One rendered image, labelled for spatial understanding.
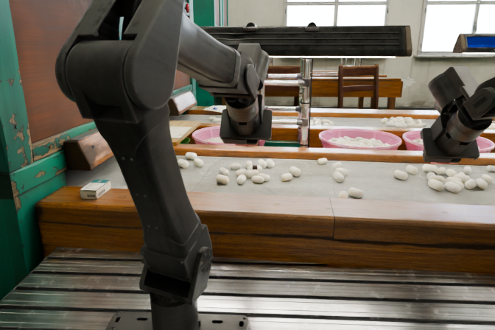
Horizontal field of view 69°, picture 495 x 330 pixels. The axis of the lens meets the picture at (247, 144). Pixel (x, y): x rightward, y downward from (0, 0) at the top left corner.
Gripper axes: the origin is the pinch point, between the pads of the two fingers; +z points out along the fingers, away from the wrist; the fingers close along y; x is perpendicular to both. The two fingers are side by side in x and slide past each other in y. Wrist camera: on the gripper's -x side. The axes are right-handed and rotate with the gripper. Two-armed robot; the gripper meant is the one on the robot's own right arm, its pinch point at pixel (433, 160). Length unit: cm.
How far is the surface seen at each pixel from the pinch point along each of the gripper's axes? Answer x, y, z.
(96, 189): 13, 71, -12
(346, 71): -172, -20, 193
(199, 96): -161, 120, 220
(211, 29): -29, 52, -11
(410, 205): 13.0, 8.8, -7.3
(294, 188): 6.3, 30.9, 3.9
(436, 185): 4.4, -1.5, 4.4
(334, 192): 7.5, 21.9, 2.7
